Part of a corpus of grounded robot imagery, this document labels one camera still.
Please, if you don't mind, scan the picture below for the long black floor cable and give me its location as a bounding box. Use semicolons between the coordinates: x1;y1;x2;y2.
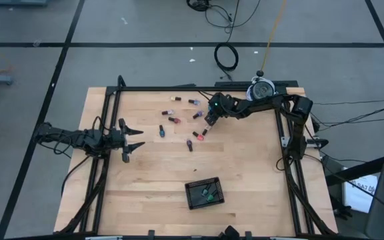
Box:
204;0;263;44

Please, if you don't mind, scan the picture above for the small black rounded object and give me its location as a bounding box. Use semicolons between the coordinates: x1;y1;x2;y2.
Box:
219;225;241;240

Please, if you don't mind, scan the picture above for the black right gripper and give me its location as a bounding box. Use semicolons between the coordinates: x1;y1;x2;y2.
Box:
204;92;235;128

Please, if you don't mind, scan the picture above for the white paper sign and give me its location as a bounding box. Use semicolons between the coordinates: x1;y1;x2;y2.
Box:
341;173;379;214

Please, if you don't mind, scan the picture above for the black cable bundle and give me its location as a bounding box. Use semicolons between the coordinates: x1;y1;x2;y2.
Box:
185;0;212;13

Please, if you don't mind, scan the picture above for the black aluminium rig frame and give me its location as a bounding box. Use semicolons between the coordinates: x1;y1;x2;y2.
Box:
54;75;338;236

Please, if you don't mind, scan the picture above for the thin black floor cable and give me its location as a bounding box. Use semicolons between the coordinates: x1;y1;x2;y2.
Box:
311;98;384;106
317;101;384;128

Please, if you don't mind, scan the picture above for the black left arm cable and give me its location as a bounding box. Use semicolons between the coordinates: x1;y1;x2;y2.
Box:
61;155;91;197

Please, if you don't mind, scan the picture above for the black diagonal beam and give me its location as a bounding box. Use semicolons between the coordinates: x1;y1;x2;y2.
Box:
325;153;384;187

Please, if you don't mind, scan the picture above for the coiled black floor cable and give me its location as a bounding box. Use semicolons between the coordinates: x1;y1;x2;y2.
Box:
213;42;240;82

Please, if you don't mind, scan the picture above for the black slotted plastic basket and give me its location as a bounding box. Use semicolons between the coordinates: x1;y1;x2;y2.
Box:
184;177;226;211

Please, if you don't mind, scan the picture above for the yellow hanging cord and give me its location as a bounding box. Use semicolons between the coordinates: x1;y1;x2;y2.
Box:
259;0;288;77

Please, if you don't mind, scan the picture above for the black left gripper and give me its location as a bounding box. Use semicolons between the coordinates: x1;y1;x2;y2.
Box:
103;118;146;163

